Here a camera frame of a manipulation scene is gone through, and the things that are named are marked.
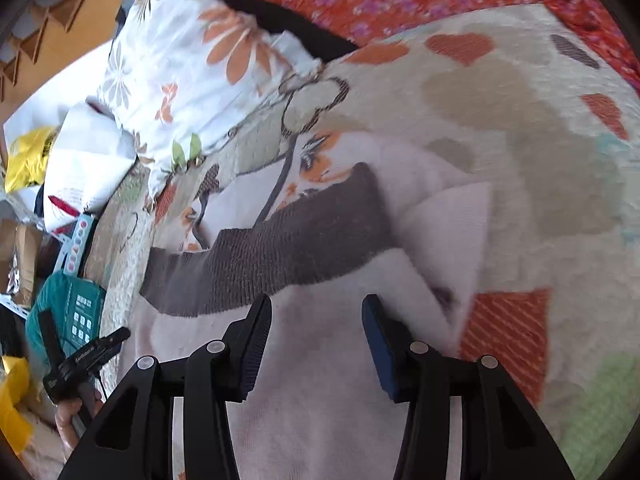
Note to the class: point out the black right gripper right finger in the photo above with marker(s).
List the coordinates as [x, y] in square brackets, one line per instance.
[502, 436]

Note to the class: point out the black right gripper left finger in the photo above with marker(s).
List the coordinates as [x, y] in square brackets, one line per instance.
[131, 437]

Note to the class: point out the pale pink knit sweater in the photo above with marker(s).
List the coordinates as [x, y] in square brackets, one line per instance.
[353, 214]

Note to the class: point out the person's left hand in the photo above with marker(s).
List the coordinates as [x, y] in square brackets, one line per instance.
[65, 413]

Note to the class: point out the teal storage box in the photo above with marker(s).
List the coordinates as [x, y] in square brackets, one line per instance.
[76, 306]

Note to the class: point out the pastel dotted flat box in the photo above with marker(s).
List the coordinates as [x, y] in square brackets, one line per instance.
[74, 239]

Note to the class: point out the cardboard box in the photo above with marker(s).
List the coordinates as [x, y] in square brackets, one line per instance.
[20, 244]

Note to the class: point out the white paper bag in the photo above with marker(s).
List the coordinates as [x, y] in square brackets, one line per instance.
[88, 159]

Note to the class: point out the yellow plastic bag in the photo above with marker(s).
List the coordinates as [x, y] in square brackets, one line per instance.
[28, 159]

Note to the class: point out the white floral pillow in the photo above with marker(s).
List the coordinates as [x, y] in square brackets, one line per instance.
[182, 75]

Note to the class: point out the cream heart pattern quilt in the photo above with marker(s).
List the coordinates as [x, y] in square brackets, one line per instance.
[510, 98]

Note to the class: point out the wooden stair railing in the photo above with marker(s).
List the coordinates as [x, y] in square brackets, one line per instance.
[59, 33]

